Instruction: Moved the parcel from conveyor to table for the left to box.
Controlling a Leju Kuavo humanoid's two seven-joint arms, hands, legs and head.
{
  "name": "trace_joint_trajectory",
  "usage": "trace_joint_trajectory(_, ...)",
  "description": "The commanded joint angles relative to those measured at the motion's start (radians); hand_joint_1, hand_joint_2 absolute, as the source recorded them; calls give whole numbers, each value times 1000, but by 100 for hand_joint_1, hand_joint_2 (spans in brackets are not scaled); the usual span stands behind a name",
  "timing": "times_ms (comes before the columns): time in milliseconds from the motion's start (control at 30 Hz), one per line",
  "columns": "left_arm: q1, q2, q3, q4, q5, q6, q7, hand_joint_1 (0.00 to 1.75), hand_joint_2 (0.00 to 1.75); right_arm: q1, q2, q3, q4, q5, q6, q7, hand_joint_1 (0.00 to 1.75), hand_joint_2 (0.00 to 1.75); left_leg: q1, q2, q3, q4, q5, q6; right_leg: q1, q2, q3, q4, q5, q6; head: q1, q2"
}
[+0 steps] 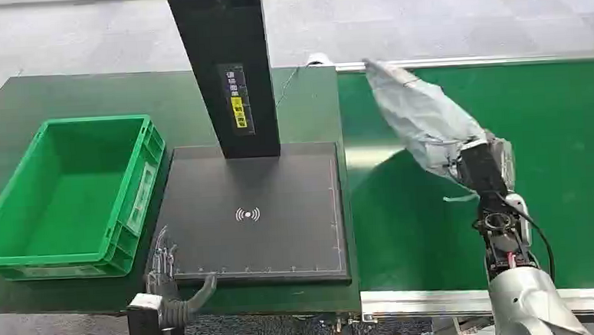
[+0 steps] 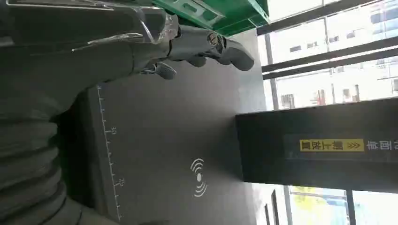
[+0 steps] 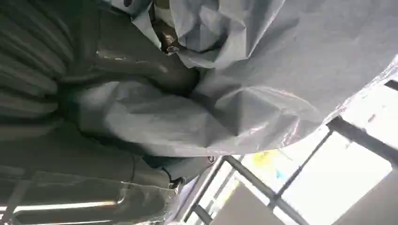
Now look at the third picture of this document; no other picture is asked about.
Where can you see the ribbed grey right arm sleeve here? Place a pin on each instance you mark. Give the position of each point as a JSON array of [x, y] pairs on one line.
[[28, 71]]

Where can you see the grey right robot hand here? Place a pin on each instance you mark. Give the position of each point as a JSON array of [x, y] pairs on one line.
[[130, 66]]

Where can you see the dark metal window frame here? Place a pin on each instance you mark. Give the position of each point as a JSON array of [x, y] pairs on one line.
[[252, 178]]

